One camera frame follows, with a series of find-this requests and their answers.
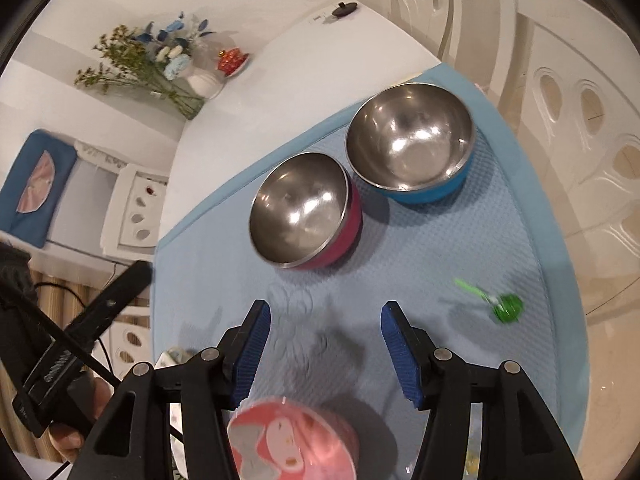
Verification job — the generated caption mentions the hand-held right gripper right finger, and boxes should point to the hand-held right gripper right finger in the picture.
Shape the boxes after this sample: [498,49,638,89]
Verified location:
[381,301,583,480]

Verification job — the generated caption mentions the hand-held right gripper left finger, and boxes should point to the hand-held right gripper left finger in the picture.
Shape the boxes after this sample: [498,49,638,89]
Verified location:
[65,300,273,480]

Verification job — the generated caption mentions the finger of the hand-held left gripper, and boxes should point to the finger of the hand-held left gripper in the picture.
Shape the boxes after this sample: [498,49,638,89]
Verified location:
[65,260,153,356]

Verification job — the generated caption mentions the octagonal floral plate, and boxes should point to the octagonal floral plate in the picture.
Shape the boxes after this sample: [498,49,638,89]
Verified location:
[155,345,193,368]

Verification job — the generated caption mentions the pink patterned bowl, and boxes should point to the pink patterned bowl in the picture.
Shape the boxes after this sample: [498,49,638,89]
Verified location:
[226,395,361,480]

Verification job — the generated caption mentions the red steel bowl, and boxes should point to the red steel bowl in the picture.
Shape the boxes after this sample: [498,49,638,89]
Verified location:
[248,152,363,271]

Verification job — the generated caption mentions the blue steel bowl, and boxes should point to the blue steel bowl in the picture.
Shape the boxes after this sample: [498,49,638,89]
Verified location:
[345,82,476,206]

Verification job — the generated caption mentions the person's left hand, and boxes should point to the person's left hand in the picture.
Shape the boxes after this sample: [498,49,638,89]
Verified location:
[47,376,114,463]

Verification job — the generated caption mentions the green wrapped candy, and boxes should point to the green wrapped candy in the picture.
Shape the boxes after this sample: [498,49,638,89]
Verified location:
[454,277,525,325]

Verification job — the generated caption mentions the light blue table mat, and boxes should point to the light blue table mat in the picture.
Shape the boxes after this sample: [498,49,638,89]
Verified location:
[150,64,588,461]

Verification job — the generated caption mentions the blue cloth cover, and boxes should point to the blue cloth cover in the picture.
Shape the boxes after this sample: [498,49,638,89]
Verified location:
[0,129,78,250]

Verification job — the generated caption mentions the green dried flower bunch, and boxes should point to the green dried flower bunch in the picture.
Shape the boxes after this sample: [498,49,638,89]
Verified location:
[74,25,206,121]

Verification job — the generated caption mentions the white vase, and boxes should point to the white vase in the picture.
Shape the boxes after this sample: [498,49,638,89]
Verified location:
[187,67,226,101]

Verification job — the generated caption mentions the blue artificial flowers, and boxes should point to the blue artificial flowers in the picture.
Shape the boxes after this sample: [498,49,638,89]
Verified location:
[135,10,216,81]

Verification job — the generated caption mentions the red ornament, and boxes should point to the red ornament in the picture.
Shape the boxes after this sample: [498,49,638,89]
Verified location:
[216,47,251,77]

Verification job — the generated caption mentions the black cable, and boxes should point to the black cable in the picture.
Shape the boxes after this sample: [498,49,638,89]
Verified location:
[30,280,123,391]

